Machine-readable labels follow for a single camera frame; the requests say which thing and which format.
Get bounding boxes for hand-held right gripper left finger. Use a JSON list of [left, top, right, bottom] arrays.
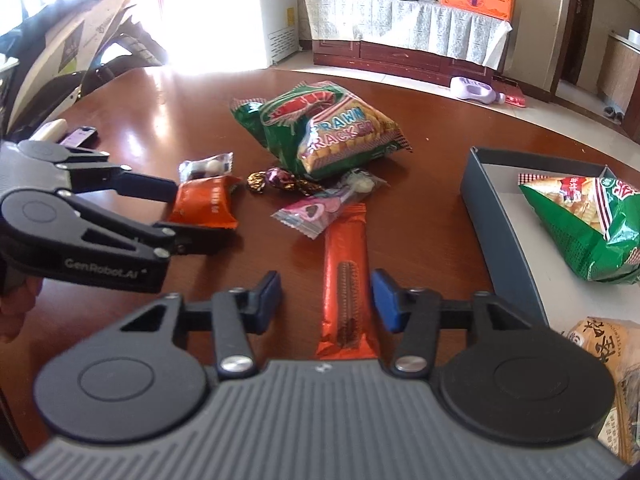
[[120, 270, 283, 380]]

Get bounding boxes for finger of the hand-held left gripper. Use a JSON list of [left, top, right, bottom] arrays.
[[50, 145, 179, 204], [56, 190, 242, 261]]

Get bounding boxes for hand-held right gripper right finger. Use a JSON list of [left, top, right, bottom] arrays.
[[370, 269, 551, 380]]

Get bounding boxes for small orange snack packet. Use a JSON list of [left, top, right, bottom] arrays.
[[166, 176, 243, 231]]

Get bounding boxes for long orange snack bar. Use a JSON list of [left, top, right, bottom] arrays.
[[315, 205, 382, 361]]

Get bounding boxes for pink candy packet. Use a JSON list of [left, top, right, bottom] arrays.
[[271, 169, 388, 239]]

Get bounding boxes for grey cardboard box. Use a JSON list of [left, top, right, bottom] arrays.
[[460, 146, 640, 333]]

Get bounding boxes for green prawn cracker bag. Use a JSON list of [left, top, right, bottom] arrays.
[[230, 81, 413, 181]]

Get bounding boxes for green chip bag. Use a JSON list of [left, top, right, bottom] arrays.
[[518, 165, 640, 285]]

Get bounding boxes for person's left hand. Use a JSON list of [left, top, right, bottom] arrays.
[[0, 276, 44, 343]]

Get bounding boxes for clear packet of round candies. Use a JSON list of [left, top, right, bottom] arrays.
[[179, 152, 234, 182]]

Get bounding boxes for smartphone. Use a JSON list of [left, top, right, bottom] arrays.
[[62, 127, 97, 149]]

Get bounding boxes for white remote control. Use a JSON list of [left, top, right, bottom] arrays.
[[29, 118, 68, 144]]

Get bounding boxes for purple wrapped candy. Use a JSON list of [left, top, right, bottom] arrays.
[[267, 166, 322, 197]]

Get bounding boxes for white scooter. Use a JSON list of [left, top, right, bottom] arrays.
[[0, 0, 166, 136]]

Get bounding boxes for white chest freezer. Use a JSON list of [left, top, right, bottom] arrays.
[[257, 0, 301, 68]]

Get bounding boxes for purple detergent bottle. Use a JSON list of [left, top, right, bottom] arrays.
[[450, 76, 506, 107]]

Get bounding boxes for brown paper snack bag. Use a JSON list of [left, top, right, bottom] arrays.
[[562, 316, 640, 466]]

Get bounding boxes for dark wooden television cabinet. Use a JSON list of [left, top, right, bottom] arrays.
[[312, 40, 506, 87]]

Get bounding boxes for red slippers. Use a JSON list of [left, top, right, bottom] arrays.
[[492, 77, 528, 108]]

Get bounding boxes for cabinet with white cloth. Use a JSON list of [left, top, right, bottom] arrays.
[[305, 0, 513, 69]]

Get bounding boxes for dark wooden door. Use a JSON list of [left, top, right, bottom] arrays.
[[550, 0, 597, 103]]

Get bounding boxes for wooden kitchen cabinet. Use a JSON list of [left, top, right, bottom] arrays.
[[597, 30, 640, 116]]

